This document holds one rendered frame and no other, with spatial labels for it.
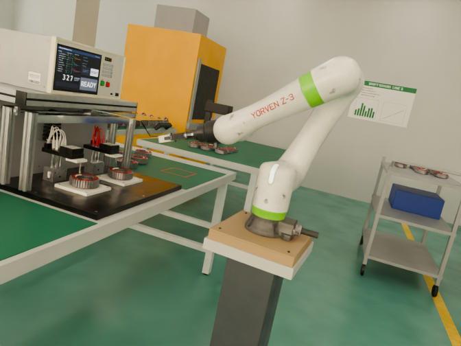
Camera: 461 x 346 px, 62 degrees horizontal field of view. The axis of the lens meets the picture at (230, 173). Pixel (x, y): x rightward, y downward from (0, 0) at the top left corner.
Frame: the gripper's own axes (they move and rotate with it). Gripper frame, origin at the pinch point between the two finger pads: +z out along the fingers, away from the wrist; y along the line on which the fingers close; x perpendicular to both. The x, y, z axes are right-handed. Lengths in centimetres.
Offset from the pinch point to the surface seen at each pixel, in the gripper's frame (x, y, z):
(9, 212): -18, -61, 23
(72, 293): -78, 12, 83
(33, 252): -26, -75, -2
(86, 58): 35.7, -17.1, 20.7
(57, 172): -8.1, -28.3, 34.6
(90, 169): -9.3, -6.8, 38.0
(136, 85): 87, 309, 224
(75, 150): -0.2, -28.3, 23.8
